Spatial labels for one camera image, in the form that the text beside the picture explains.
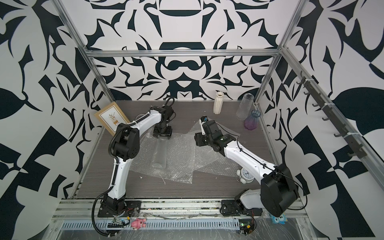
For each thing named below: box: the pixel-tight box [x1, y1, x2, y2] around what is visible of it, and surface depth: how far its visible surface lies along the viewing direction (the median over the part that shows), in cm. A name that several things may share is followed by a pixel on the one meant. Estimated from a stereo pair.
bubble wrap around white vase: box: [155, 120, 223, 184], surface depth 91 cm
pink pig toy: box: [131, 218, 147, 231], surface depth 70 cm
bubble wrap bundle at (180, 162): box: [129, 128, 195, 184], surface depth 91 cm
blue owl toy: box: [269, 212, 288, 225], surface depth 72 cm
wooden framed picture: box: [94, 101, 131, 136], surface depth 99 cm
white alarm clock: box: [235, 167, 255, 184], surface depth 83 cm
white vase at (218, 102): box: [213, 91, 225, 115], surface depth 106 cm
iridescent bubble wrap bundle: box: [193, 147, 240, 178], surface depth 89 cm
